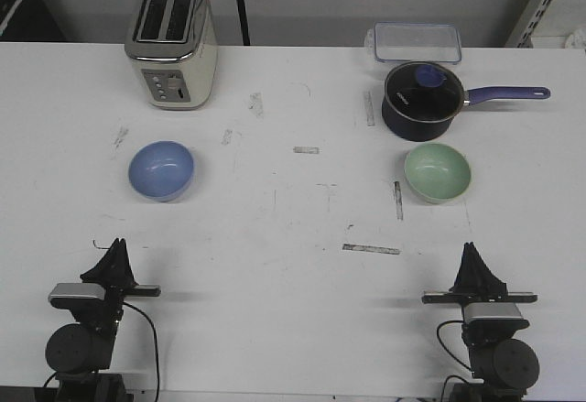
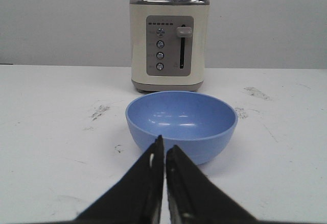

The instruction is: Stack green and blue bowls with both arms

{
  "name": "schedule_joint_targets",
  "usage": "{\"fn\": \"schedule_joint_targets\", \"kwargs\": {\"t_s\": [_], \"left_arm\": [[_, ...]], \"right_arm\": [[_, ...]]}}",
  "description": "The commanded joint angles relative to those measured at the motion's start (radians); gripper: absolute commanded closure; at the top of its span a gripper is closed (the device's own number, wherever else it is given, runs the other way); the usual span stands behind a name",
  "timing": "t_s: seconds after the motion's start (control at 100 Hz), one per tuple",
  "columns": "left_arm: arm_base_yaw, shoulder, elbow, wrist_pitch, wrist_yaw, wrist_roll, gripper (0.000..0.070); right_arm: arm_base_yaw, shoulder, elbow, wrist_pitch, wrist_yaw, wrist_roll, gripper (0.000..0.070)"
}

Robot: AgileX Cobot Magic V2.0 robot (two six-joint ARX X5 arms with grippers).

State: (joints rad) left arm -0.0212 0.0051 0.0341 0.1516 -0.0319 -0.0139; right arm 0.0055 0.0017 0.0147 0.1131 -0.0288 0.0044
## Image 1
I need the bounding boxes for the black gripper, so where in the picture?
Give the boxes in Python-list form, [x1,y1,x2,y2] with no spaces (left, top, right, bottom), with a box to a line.
[421,243,538,346]
[71,238,161,336]

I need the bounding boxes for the blue bowl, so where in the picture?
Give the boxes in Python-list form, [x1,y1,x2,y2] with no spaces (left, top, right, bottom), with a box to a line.
[127,141,196,202]

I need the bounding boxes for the green bowl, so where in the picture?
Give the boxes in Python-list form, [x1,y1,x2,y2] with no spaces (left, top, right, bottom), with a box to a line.
[404,143,472,204]

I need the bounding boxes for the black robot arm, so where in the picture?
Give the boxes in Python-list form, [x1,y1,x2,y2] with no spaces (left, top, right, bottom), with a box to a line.
[45,238,161,401]
[421,242,540,401]

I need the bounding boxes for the dark blue saucepan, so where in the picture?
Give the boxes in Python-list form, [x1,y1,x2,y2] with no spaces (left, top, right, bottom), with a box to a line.
[381,61,551,142]

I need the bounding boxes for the glass pot lid blue knob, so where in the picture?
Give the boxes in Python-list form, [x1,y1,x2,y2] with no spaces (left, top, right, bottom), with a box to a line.
[385,61,464,123]

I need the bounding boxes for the cream and chrome toaster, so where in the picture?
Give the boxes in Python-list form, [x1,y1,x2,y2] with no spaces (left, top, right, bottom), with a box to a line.
[125,0,218,111]

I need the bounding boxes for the clear plastic food container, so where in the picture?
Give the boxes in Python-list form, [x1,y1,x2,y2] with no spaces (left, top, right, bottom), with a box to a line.
[364,22,461,64]

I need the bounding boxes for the white crumpled cloth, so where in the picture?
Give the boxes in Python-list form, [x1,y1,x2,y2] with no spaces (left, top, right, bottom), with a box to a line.
[564,27,586,49]

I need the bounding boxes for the grey metal shelf upright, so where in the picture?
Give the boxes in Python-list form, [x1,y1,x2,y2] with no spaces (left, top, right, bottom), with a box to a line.
[505,0,581,49]

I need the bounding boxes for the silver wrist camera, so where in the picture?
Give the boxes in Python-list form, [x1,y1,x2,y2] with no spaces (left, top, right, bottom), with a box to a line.
[48,283,105,310]
[462,302,529,330]

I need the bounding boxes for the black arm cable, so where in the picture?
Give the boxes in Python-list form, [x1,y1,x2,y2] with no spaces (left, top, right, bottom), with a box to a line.
[435,320,473,402]
[41,300,161,402]

